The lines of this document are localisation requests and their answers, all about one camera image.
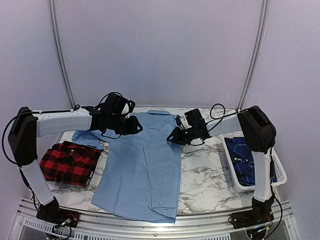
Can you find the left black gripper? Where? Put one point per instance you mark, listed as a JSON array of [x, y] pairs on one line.
[[132, 129]]

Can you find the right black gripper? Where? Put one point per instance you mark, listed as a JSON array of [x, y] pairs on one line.
[[177, 138]]

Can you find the light blue long sleeve shirt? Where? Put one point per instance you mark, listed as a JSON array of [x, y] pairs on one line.
[[142, 176]]

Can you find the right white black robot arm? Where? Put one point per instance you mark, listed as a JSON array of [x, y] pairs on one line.
[[260, 137]]

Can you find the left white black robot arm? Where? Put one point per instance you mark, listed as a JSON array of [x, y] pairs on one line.
[[24, 129]]

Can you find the blue plaid shirt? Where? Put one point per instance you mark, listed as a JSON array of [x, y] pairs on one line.
[[243, 160]]

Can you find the red black plaid folded shirt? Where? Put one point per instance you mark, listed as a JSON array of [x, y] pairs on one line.
[[69, 163]]

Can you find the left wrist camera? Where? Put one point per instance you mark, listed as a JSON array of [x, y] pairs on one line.
[[131, 105]]

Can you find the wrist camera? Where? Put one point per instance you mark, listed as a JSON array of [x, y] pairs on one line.
[[131, 105], [178, 121]]

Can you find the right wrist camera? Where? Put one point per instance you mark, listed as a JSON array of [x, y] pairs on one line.
[[178, 121]]

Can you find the right aluminium corner post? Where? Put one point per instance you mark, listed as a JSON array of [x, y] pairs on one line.
[[261, 28]]

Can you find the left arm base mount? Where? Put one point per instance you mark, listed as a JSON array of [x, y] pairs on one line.
[[66, 218]]

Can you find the aluminium front frame rail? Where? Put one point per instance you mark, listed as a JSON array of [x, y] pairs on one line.
[[104, 226]]

